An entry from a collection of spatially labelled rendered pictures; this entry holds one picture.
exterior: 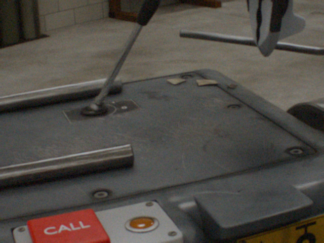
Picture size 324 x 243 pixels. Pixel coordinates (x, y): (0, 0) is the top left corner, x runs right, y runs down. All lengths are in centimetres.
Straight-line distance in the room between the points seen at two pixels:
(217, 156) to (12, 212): 22
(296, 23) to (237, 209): 33
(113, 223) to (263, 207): 13
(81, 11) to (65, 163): 745
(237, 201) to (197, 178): 6
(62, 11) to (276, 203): 744
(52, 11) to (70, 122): 709
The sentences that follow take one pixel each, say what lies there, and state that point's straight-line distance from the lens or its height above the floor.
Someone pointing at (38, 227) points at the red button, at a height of 127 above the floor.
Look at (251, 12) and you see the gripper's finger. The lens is 86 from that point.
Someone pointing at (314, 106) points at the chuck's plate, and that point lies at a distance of 89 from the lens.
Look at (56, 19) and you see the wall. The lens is 795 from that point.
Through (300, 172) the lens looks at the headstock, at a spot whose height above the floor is 126.
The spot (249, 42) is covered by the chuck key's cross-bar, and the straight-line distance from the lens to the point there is 91.
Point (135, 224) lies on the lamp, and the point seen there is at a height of 126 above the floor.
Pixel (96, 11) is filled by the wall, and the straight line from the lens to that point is 821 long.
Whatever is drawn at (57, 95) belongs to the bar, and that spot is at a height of 127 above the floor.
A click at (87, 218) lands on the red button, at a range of 56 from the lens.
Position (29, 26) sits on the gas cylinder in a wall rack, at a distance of 750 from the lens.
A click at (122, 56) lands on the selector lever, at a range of 83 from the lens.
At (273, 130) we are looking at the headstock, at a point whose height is 126.
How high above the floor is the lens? 153
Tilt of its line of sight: 19 degrees down
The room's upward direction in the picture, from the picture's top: 5 degrees counter-clockwise
